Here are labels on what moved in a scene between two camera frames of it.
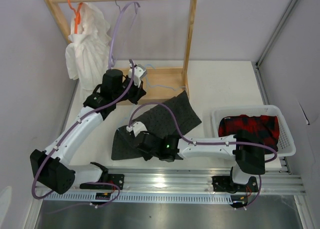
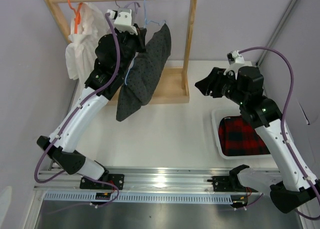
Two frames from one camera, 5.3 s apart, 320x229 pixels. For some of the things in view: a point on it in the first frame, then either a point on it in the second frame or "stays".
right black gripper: (146, 157) → (212, 82)
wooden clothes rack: (159, 83) stays
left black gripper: (139, 92) → (140, 38)
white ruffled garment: (87, 54) stays
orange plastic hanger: (77, 18) stays
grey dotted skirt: (157, 119) → (143, 74)
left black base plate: (109, 181) stays
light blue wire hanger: (152, 86) → (145, 25)
